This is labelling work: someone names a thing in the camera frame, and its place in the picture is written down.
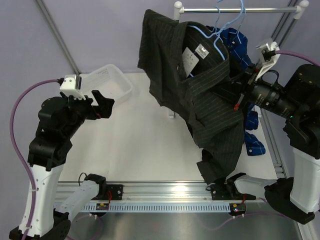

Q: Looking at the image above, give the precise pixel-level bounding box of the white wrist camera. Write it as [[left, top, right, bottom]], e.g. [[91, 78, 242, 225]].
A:
[[59, 74, 89, 101], [255, 38, 280, 82]]

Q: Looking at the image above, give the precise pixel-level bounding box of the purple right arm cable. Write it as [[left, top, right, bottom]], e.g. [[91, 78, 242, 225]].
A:
[[277, 49, 320, 67]]

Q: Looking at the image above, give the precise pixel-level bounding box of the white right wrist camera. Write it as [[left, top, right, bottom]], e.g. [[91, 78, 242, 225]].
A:
[[255, 38, 280, 82]]

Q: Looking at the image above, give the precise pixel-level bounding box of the white plastic basket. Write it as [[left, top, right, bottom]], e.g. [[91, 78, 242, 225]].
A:
[[80, 64, 133, 106]]

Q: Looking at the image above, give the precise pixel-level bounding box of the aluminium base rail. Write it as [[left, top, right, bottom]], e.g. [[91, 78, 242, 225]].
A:
[[54, 180, 286, 204]]

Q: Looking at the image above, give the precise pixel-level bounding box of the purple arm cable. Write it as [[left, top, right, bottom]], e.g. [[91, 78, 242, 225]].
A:
[[9, 78, 63, 238], [277, 49, 320, 67]]

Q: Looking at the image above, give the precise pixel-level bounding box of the metal clothes rack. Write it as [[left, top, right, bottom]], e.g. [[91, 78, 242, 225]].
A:
[[167, 0, 310, 120]]

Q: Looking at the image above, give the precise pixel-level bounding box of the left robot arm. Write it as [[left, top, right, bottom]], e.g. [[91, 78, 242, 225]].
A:
[[8, 90, 115, 240]]

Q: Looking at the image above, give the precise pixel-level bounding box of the blue plaid shirt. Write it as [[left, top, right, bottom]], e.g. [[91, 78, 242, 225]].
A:
[[220, 27, 266, 157]]

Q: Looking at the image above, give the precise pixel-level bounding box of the perforated cable duct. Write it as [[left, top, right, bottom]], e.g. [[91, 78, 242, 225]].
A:
[[80, 202, 231, 213]]

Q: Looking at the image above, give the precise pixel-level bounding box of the dark pinstriped shirt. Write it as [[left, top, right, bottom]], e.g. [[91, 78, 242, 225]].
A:
[[138, 9, 244, 185]]

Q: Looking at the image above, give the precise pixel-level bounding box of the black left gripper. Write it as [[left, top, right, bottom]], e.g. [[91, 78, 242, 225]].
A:
[[62, 89, 115, 138]]

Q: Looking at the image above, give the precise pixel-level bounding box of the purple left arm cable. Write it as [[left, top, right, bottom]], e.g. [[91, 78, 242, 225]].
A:
[[9, 78, 63, 238]]

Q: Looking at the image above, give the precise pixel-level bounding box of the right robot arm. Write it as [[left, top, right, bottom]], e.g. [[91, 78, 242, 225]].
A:
[[226, 64, 320, 225]]

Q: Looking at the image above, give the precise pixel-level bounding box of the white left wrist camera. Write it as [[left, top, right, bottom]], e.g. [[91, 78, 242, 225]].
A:
[[59, 74, 89, 101]]

